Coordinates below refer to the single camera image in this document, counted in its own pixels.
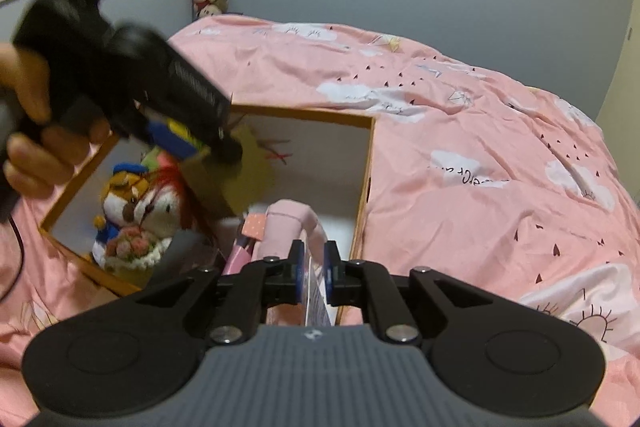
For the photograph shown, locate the thin printed packet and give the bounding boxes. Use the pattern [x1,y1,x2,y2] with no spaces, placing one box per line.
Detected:
[301,254,332,329]

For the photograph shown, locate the brown dog plush blue hat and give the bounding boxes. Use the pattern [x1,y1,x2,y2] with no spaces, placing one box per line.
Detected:
[92,163,151,258]

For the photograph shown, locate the white crochet bunny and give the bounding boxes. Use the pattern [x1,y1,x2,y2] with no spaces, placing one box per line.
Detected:
[102,187,201,275]

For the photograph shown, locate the pink fluffy peach plush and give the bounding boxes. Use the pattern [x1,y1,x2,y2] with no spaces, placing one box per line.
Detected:
[140,148,173,175]

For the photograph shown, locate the pink dotted hair clip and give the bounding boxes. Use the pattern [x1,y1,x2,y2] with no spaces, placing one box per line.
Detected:
[227,213,268,275]

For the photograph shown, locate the pink printed blanket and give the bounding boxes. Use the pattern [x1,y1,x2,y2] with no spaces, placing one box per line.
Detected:
[0,14,640,427]

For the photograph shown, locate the orange cardboard box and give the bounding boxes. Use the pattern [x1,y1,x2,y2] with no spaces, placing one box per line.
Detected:
[39,103,377,328]

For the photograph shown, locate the pink pouch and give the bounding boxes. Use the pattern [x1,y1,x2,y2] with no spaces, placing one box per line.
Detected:
[265,199,331,328]

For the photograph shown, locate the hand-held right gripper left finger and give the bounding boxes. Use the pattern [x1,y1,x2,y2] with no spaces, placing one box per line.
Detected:
[135,239,306,346]

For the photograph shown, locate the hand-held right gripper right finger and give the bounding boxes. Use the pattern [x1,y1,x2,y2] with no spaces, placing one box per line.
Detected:
[324,242,478,344]

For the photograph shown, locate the person's left hand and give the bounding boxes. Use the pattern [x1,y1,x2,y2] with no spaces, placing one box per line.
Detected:
[0,42,113,198]

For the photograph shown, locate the cream door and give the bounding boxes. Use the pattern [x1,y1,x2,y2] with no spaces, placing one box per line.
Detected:
[595,22,640,208]

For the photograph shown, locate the black cable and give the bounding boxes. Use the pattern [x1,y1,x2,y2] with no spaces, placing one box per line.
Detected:
[0,207,26,303]

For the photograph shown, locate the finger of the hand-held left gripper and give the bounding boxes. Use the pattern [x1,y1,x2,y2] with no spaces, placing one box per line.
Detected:
[146,118,213,160]
[202,132,244,168]

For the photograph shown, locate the yellow plush toy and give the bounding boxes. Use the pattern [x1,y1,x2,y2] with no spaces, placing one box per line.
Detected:
[200,127,276,218]

